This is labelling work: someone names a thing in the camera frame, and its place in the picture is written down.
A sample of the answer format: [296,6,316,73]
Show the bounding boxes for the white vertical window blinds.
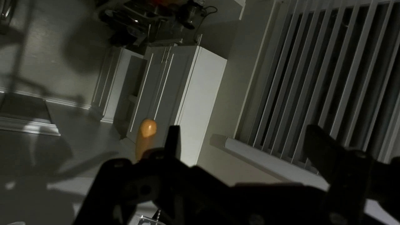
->
[237,0,400,165]

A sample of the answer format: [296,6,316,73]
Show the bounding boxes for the tall white kitchen cabinet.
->
[98,42,228,167]

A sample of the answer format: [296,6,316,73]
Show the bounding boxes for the small orange object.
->
[133,117,162,162]

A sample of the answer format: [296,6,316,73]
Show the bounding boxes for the dark countertop appliances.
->
[96,0,220,46]

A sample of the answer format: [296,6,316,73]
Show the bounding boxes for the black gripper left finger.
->
[163,123,182,162]

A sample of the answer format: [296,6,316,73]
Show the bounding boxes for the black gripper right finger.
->
[302,122,377,202]

